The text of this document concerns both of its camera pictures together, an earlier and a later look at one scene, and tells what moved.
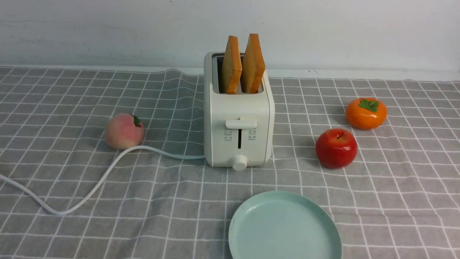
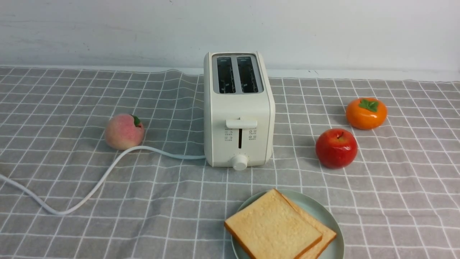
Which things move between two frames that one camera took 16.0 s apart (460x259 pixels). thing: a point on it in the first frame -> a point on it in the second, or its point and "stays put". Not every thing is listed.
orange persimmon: x=367 y=113 stays put
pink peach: x=124 y=131 stays put
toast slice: x=231 y=67 -> x=269 y=228
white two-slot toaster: x=239 y=128 stays put
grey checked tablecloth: x=399 y=198 stays put
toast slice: x=253 y=65 -> x=327 y=237
